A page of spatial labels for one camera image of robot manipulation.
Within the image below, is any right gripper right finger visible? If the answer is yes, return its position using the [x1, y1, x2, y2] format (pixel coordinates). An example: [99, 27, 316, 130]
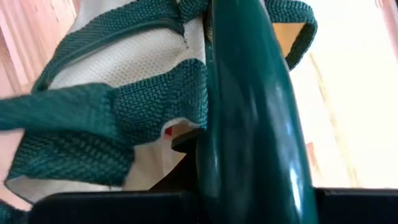
[315, 187, 398, 224]

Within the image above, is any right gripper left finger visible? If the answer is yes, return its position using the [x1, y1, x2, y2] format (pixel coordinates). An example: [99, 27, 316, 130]
[27, 127, 206, 224]

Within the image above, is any cream canvas green-trimmed garden bag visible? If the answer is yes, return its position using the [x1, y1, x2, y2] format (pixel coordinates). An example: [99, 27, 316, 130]
[0, 0, 318, 224]

